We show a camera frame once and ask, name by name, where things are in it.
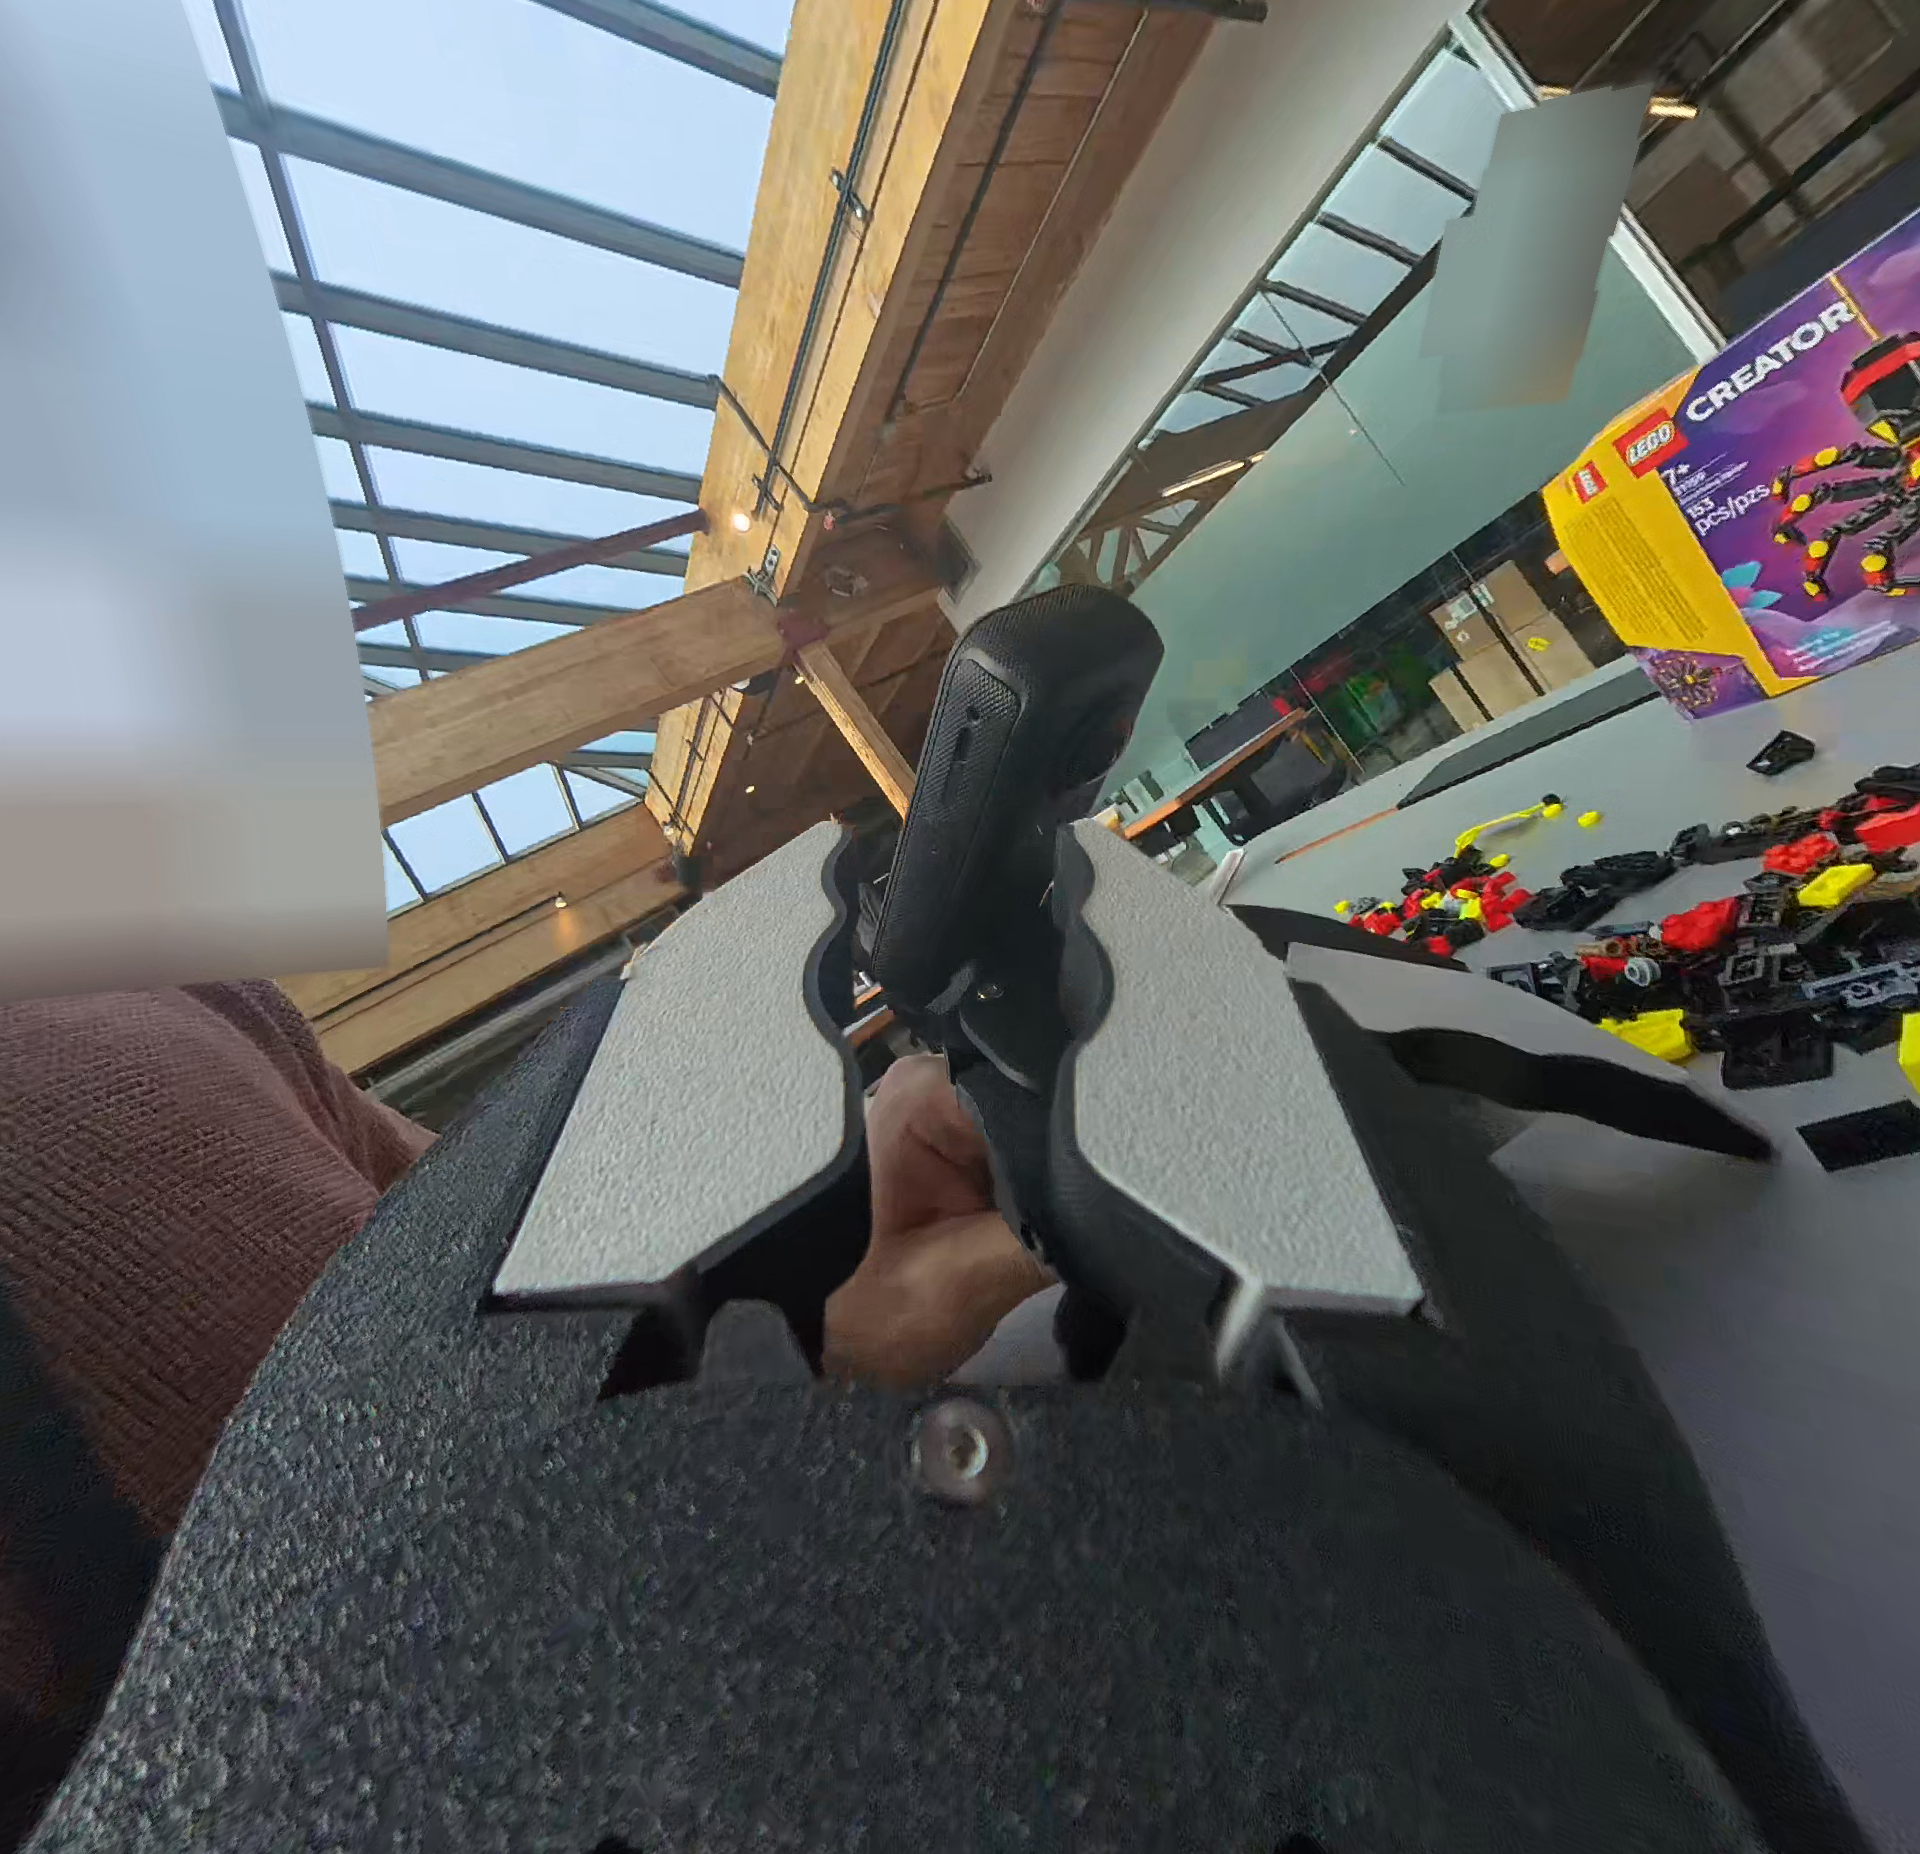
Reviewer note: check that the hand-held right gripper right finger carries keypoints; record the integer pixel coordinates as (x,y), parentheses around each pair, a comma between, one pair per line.
(1230,1119)

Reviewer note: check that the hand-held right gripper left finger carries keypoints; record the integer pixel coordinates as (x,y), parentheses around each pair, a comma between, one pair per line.
(690,1119)

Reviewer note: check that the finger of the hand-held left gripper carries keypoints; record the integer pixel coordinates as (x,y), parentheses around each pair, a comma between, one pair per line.
(1440,1006)

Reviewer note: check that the grey desk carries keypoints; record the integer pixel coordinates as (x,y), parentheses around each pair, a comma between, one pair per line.
(1725,1374)

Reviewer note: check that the person's left hand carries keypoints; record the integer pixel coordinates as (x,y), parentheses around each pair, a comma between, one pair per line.
(923,1239)

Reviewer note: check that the yellow curved toy piece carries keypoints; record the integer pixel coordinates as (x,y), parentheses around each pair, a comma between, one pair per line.
(1548,802)

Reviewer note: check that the pile of toy bricks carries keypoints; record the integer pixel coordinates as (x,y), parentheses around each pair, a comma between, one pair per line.
(1770,953)

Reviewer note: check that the stack of cardboard boxes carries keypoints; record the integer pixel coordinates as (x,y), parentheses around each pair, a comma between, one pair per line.
(1502,654)

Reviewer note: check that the small black toy brick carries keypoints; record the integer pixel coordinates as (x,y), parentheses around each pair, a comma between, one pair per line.
(1782,753)

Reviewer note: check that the flat black toy plate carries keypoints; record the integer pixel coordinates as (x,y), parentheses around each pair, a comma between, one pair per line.
(1868,1137)

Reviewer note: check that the purple and yellow toy box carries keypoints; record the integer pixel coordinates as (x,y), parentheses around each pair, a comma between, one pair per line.
(1650,564)

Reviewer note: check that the person's maroon sweater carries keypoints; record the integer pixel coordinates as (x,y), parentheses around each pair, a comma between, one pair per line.
(151,1148)

